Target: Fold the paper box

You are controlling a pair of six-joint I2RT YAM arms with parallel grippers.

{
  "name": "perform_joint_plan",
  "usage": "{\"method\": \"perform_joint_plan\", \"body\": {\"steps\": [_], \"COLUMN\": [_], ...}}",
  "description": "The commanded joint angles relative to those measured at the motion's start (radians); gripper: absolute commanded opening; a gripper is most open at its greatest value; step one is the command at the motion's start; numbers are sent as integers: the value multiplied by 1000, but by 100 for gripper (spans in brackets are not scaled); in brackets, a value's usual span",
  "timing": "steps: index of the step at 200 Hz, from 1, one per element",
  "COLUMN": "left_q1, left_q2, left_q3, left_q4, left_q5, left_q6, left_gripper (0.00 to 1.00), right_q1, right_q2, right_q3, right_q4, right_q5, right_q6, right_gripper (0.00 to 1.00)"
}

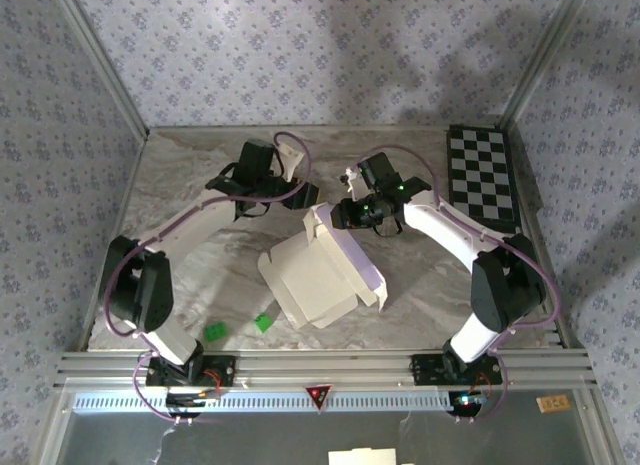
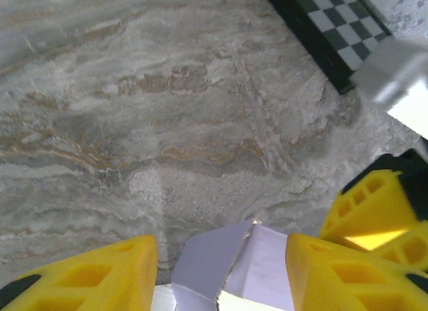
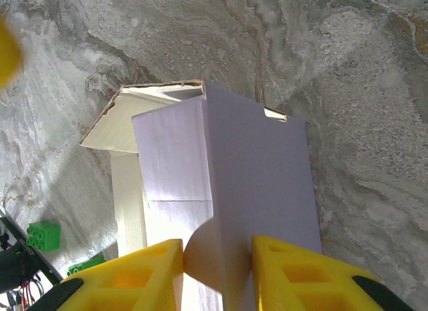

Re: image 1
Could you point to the white lilac paper box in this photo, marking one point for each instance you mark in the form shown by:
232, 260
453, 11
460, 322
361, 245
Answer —
310, 280

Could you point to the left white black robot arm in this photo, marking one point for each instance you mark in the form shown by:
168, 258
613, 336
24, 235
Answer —
200, 225

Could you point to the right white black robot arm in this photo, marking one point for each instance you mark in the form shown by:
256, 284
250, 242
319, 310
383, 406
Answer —
450, 230

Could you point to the black grey checkerboard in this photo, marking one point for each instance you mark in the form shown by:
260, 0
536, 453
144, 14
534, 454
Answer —
480, 170

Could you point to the small green toy brick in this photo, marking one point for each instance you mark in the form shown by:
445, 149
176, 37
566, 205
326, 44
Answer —
263, 322

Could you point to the large green toy brick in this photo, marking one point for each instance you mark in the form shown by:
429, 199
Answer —
216, 331

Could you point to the red black triangle marker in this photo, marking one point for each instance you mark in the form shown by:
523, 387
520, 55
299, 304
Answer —
318, 395

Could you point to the right black electronics board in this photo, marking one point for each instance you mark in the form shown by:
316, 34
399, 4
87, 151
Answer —
467, 405

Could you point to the black electronics board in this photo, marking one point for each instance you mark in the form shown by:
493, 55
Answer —
185, 399
467, 405

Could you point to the left black electronics board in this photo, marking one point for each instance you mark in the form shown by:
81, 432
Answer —
185, 399

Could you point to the cream flat cardboard sheet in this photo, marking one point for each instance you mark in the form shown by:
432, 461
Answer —
360, 457

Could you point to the orange label tag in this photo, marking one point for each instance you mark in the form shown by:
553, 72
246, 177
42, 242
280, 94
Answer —
552, 403

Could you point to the thin aluminium rail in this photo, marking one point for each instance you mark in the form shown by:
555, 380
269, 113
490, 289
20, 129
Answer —
310, 129

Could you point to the aluminium side rail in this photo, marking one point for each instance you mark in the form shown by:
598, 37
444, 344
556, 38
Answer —
534, 195
130, 185

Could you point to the wide ribbed aluminium rail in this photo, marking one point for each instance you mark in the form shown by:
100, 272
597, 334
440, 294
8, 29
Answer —
320, 367

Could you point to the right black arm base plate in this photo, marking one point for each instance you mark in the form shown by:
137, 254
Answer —
425, 370

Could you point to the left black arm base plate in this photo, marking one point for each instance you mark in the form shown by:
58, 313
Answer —
225, 372

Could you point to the left aluminium frame post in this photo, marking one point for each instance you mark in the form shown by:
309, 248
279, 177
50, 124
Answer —
104, 65

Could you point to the aluminium frame post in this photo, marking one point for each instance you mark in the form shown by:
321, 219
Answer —
546, 55
104, 65

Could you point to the right aluminium frame post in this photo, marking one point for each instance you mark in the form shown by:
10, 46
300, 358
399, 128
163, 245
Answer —
546, 55

